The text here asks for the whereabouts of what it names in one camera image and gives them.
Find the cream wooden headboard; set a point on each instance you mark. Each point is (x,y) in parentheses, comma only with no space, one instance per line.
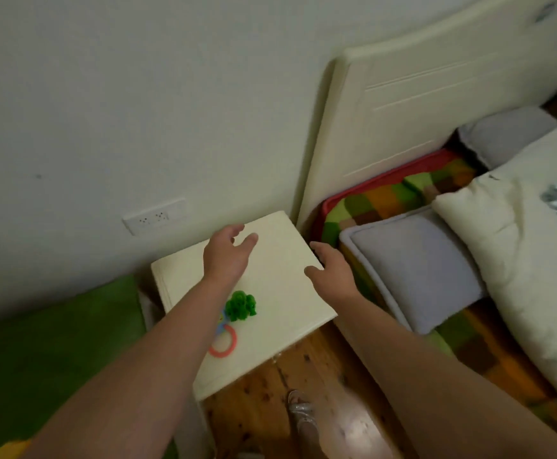
(427,100)

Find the white wall outlet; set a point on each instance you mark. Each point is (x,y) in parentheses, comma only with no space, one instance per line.
(153,217)

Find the cream duvet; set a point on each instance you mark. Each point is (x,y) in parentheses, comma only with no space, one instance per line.
(522,272)

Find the large grey pillow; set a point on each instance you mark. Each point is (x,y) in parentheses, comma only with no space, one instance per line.
(417,272)

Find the person's right hand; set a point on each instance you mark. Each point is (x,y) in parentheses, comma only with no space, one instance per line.
(337,281)

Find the green cushion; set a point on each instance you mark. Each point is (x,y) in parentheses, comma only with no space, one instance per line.
(44,358)

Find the small grey pillow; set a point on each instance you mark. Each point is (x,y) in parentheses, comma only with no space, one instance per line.
(508,136)

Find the colourful checked bed sheet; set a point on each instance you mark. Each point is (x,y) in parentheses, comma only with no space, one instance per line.
(379,200)

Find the person's left hand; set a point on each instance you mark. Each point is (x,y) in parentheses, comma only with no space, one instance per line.
(223,260)

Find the person's left forearm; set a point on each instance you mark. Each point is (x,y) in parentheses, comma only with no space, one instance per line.
(149,368)

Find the person's right thumb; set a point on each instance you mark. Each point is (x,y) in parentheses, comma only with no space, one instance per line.
(313,273)

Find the cream wooden nightstand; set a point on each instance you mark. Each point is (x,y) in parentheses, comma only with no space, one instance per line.
(278,281)

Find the yellow object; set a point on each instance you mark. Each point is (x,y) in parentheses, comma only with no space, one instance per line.
(13,450)

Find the person's left thumb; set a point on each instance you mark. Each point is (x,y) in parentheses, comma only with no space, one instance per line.
(248,243)

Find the person's right forearm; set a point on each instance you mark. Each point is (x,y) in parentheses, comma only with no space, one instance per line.
(427,387)

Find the green fuzzy toy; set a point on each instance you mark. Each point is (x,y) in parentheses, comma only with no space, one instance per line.
(240,306)

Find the person's glittery slipper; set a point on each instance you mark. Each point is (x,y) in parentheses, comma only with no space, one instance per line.
(301,411)

